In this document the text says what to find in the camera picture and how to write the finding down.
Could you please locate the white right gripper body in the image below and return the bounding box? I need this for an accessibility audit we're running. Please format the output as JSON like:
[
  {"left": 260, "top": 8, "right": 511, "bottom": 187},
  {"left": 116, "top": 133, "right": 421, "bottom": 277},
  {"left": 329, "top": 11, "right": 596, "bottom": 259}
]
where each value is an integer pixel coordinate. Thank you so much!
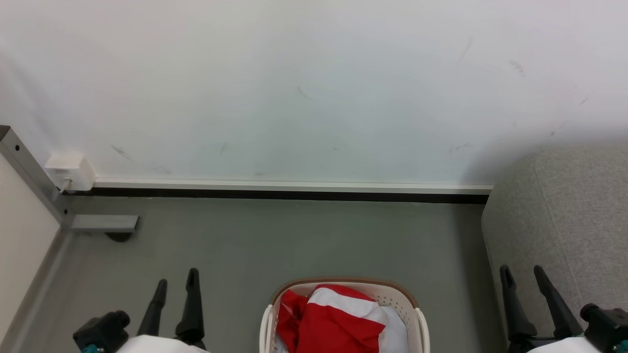
[{"left": 508, "top": 335, "right": 603, "bottom": 353}]

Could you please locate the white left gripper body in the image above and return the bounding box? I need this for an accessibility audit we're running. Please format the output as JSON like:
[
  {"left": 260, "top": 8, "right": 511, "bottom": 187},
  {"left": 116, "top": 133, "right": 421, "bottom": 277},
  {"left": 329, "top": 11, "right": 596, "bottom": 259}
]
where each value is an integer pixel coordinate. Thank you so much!
[{"left": 117, "top": 335, "right": 210, "bottom": 353}]

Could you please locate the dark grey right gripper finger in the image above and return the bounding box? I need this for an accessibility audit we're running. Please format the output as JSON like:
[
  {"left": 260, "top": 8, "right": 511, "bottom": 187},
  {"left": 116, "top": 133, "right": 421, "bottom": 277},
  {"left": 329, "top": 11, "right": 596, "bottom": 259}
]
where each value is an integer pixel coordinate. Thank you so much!
[
  {"left": 499, "top": 265, "right": 539, "bottom": 345},
  {"left": 533, "top": 265, "right": 584, "bottom": 340}
]

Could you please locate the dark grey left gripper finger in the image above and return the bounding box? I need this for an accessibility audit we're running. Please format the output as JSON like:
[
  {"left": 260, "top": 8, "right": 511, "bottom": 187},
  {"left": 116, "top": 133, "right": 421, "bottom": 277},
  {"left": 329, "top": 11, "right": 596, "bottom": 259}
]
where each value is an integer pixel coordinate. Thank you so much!
[
  {"left": 175, "top": 268, "right": 207, "bottom": 350},
  {"left": 136, "top": 279, "right": 168, "bottom": 338}
]

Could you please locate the red and white garment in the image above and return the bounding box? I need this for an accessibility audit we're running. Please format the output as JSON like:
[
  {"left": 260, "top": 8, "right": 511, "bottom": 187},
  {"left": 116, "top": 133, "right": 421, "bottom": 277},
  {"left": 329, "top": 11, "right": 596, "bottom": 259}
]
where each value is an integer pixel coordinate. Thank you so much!
[{"left": 276, "top": 284, "right": 389, "bottom": 353}]

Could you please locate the cream perforated laundry basket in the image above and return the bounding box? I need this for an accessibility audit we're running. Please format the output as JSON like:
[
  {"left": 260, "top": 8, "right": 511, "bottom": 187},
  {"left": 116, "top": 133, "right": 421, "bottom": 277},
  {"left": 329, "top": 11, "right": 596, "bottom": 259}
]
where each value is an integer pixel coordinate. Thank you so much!
[{"left": 259, "top": 278, "right": 431, "bottom": 353}]

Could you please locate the grey fabric sofa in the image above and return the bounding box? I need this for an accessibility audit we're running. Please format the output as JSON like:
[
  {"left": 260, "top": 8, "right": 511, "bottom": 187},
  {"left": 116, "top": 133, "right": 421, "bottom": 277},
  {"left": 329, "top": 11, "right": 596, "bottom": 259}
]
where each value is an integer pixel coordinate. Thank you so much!
[{"left": 481, "top": 142, "right": 628, "bottom": 353}]

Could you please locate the black skirting board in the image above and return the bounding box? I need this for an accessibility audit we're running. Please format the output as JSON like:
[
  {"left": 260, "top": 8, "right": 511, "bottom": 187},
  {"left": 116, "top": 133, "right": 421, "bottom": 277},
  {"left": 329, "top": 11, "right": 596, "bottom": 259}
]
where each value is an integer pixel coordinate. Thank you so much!
[{"left": 64, "top": 188, "right": 490, "bottom": 204}]

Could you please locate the white partition panel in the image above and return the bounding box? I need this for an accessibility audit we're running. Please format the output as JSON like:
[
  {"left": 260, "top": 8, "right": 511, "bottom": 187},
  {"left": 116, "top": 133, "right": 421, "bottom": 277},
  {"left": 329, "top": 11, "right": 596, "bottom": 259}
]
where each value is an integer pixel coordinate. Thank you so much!
[{"left": 0, "top": 152, "right": 60, "bottom": 339}]

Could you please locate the white cable trunking strip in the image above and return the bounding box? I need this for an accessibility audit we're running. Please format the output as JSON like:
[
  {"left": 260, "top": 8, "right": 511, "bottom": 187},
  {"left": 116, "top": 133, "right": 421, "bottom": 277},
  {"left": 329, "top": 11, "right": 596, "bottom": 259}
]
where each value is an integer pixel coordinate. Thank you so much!
[{"left": 93, "top": 177, "right": 494, "bottom": 195}]

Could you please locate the white wall socket box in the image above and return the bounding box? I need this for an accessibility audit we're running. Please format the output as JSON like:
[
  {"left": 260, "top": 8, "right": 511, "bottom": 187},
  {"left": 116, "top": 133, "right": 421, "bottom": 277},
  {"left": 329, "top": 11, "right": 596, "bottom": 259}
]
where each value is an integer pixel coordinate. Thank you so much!
[{"left": 44, "top": 153, "right": 96, "bottom": 192}]

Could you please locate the grey metal partition frame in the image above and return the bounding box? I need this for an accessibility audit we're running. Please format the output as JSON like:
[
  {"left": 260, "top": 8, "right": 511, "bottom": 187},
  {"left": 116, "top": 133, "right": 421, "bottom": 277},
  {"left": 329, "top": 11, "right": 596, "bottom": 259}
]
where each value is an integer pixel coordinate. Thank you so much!
[{"left": 0, "top": 125, "right": 140, "bottom": 233}]

